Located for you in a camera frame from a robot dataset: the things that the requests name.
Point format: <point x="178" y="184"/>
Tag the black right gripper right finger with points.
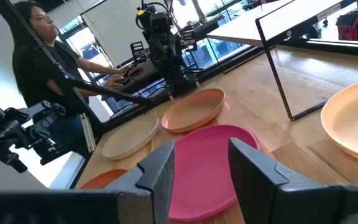
<point x="259" y="193"/>

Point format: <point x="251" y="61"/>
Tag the pink plate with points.
<point x="200" y="174"/>

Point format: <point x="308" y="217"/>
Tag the silver metal bracket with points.
<point x="88" y="133"/>

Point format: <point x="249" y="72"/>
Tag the person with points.
<point x="39" y="71"/>

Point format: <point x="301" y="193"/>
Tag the orange plate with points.
<point x="104" y="180"/>

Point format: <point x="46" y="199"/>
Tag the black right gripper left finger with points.
<point x="157" y="174"/>

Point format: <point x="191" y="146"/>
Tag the cream plate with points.
<point x="356" y="124"/>

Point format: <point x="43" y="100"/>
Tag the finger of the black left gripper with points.
<point x="139" y="53"/>
<point x="189" y="40"/>

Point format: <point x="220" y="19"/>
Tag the black camera on mount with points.
<point x="8" y="130"/>

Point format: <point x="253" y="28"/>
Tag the peach plate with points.
<point x="191" y="109"/>

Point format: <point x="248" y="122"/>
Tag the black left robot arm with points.
<point x="182" y="81"/>

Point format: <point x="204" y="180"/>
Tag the grey beige plate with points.
<point x="129" y="137"/>

